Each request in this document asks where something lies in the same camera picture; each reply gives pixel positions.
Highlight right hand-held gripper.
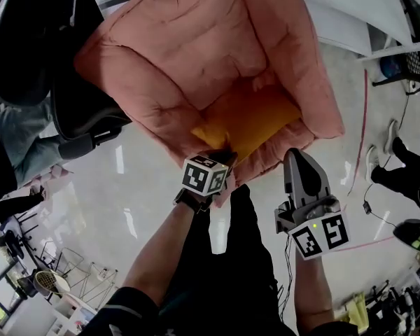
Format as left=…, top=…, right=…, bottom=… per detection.
left=274, top=148, right=351, bottom=260

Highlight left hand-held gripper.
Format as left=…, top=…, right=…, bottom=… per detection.
left=180, top=148, right=239, bottom=197

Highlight orange seat cushion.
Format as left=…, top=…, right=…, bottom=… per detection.
left=190, top=84, right=302, bottom=164

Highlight person's right forearm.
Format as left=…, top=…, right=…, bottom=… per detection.
left=293, top=249, right=337, bottom=328

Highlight person's left forearm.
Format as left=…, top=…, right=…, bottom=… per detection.
left=124, top=199, right=207, bottom=307

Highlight white sneakers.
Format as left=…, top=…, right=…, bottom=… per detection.
left=362, top=92, right=411, bottom=231

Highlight person's black trousers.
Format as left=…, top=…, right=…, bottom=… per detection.
left=159, top=183, right=297, bottom=336

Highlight black and green device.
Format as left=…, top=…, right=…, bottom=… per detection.
left=393, top=218, right=420, bottom=253

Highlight yellow cloth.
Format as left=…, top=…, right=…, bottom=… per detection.
left=346, top=292, right=368, bottom=326

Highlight blue bag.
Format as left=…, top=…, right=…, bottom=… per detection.
left=379, top=56, right=406, bottom=84

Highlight person's black shirt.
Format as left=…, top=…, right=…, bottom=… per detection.
left=78, top=286, right=360, bottom=336

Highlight small black swivel chair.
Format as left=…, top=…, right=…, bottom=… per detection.
left=0, top=229, right=32, bottom=261

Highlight black office chair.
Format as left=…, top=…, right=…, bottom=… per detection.
left=0, top=0, right=132, bottom=160

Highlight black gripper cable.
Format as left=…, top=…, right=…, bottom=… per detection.
left=277, top=234, right=295, bottom=323

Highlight metal wire frame stand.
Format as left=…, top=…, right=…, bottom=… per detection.
left=78, top=261, right=119, bottom=311

